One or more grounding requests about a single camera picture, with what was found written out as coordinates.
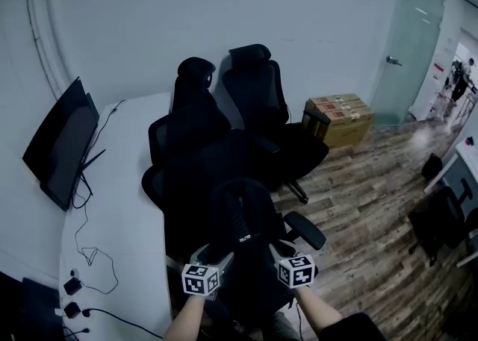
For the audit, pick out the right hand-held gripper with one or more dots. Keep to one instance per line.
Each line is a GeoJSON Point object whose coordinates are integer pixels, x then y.
{"type": "Point", "coordinates": [298, 272]}

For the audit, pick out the white straight desk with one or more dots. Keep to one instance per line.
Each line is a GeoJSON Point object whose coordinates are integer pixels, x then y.
{"type": "Point", "coordinates": [468, 154]}

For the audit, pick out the white wall conduit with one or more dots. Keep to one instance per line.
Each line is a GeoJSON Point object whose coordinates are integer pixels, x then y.
{"type": "Point", "coordinates": [45, 33]}

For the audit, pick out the black backpack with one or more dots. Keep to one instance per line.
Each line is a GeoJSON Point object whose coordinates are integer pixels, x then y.
{"type": "Point", "coordinates": [242, 220]}

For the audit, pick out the white curved desk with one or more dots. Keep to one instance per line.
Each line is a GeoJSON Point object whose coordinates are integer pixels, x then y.
{"type": "Point", "coordinates": [130, 257]}

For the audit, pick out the black swivel chair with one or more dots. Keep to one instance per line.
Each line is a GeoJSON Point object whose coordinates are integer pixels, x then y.
{"type": "Point", "coordinates": [440, 220]}

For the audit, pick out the person's body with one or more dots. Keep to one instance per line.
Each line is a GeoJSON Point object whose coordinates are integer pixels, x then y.
{"type": "Point", "coordinates": [284, 328]}

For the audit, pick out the black mesh office chair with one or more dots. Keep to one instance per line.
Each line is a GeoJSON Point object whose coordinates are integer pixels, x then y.
{"type": "Point", "coordinates": [186, 190]}

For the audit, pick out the person's right forearm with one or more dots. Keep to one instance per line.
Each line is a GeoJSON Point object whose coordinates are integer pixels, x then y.
{"type": "Point", "coordinates": [317, 309]}

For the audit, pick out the black computer monitor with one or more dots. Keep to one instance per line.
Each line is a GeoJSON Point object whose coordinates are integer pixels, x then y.
{"type": "Point", "coordinates": [41, 306]}
{"type": "Point", "coordinates": [63, 141]}

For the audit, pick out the frosted glass door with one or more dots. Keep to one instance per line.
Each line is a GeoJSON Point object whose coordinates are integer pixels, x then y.
{"type": "Point", "coordinates": [407, 33]}

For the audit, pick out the small black computer case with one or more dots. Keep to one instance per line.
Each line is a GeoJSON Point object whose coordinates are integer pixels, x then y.
{"type": "Point", "coordinates": [432, 167]}

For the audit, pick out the person's left forearm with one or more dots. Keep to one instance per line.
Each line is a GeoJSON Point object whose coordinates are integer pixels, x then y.
{"type": "Point", "coordinates": [186, 317]}

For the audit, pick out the black chair with wide headrest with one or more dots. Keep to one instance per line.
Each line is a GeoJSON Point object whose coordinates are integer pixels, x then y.
{"type": "Point", "coordinates": [257, 89]}

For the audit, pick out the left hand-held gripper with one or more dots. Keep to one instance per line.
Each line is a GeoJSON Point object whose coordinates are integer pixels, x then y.
{"type": "Point", "coordinates": [196, 280]}

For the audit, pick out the cardboard box with red label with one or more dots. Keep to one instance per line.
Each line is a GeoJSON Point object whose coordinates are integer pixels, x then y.
{"type": "Point", "coordinates": [332, 99]}
{"type": "Point", "coordinates": [340, 105]}
{"type": "Point", "coordinates": [347, 130]}

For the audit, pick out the red and white poster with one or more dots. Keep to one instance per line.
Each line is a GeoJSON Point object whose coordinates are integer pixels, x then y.
{"type": "Point", "coordinates": [438, 67]}

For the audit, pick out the black power adapter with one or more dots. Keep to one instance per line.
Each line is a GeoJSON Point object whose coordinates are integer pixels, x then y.
{"type": "Point", "coordinates": [72, 310]}
{"type": "Point", "coordinates": [72, 286]}

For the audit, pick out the small red object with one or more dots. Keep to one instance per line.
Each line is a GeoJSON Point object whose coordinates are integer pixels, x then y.
{"type": "Point", "coordinates": [469, 141]}

